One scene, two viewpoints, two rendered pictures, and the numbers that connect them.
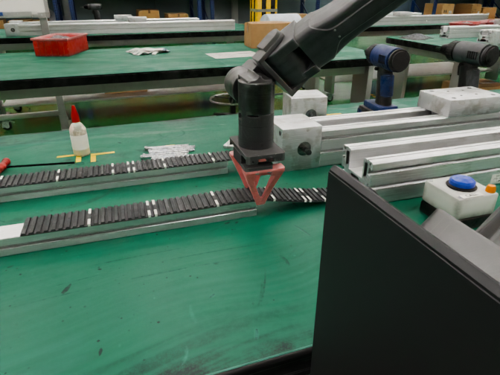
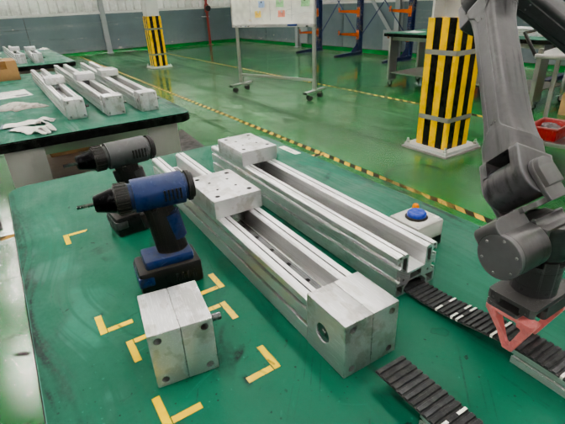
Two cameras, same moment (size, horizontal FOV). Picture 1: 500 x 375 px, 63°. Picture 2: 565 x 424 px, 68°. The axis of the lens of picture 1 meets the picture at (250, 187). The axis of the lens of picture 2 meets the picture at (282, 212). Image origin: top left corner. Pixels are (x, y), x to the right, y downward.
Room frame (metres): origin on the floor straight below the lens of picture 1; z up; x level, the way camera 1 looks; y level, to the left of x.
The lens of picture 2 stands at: (1.07, 0.37, 1.26)
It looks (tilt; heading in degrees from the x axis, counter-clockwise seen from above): 26 degrees down; 257
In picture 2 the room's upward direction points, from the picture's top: 3 degrees counter-clockwise
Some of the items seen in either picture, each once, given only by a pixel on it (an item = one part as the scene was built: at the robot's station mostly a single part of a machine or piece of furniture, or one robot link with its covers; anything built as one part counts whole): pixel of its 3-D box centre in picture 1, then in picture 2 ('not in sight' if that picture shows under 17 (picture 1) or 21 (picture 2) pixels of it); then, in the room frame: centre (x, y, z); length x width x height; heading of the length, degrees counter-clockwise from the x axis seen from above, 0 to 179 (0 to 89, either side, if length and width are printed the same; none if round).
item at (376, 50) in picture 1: (377, 85); (145, 235); (1.17, -0.36, 0.89); 0.20 x 0.08 x 0.22; 12
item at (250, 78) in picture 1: (255, 94); (544, 236); (0.64, -0.01, 0.98); 0.07 x 0.06 x 0.07; 17
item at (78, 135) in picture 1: (77, 130); not in sight; (0.91, 0.40, 0.84); 0.04 x 0.04 x 0.12
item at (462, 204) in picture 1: (453, 199); (412, 230); (0.62, -0.35, 0.81); 0.10 x 0.08 x 0.06; 18
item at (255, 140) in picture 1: (256, 133); (535, 274); (0.64, -0.01, 0.92); 0.10 x 0.07 x 0.07; 18
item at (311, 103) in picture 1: (305, 111); (185, 328); (1.11, -0.15, 0.83); 0.11 x 0.10 x 0.10; 10
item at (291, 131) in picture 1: (294, 143); (356, 319); (0.85, -0.10, 0.83); 0.12 x 0.09 x 0.10; 18
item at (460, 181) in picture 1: (461, 184); (416, 214); (0.61, -0.35, 0.84); 0.04 x 0.04 x 0.02
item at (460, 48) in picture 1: (456, 79); (118, 188); (1.24, -0.62, 0.89); 0.20 x 0.08 x 0.22; 23
